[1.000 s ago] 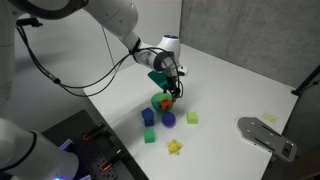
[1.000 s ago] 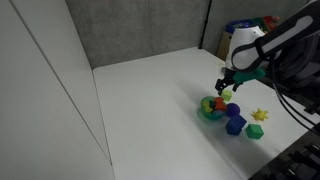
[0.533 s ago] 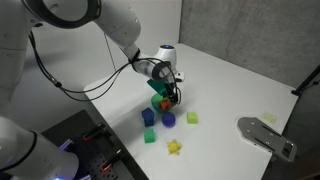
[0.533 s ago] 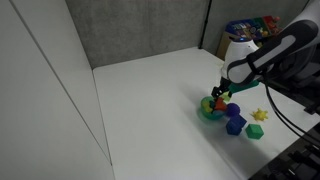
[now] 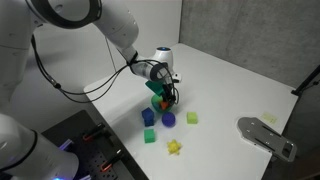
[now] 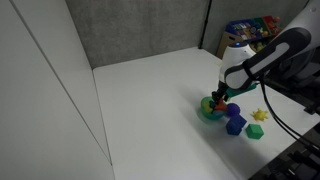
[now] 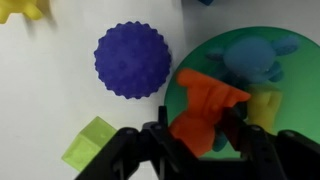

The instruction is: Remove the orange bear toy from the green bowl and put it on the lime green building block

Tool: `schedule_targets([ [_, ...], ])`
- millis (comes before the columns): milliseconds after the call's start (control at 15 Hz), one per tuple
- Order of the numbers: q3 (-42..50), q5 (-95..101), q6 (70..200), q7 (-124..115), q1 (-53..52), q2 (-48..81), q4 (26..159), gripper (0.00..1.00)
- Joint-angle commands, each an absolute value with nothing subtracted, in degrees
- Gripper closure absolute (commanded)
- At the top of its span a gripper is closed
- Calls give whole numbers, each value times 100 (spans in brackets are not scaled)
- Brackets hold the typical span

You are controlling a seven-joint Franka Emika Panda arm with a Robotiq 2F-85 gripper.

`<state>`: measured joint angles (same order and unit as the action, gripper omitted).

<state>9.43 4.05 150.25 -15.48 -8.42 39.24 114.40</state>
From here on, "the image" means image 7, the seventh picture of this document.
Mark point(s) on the green round plate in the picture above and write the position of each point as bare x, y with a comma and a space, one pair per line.
300, 110

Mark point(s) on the blue house-shaped block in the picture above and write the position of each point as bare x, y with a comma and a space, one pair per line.
206, 1

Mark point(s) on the purple spiky ball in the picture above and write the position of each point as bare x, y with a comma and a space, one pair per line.
132, 60

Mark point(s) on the yellow bear toy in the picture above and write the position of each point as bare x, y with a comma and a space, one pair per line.
265, 105

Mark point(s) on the blue bear toy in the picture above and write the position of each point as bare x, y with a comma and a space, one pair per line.
250, 58

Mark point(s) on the orange bear toy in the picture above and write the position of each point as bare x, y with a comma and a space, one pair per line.
203, 106

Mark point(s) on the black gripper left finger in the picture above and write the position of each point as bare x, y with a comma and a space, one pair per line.
162, 120

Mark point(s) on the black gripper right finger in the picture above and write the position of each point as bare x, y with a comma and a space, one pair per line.
237, 125

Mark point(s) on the yellow spiky star toy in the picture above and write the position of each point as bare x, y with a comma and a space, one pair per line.
20, 8

